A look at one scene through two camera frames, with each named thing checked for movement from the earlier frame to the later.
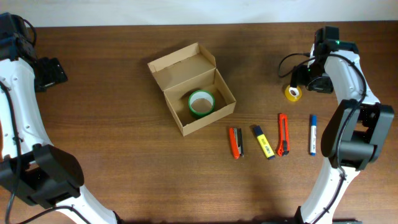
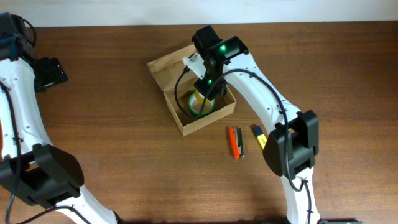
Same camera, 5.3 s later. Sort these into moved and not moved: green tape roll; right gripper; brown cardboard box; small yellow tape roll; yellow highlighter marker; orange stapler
Moved: right gripper; small yellow tape roll
Not moved: yellow highlighter marker; brown cardboard box; orange stapler; green tape roll
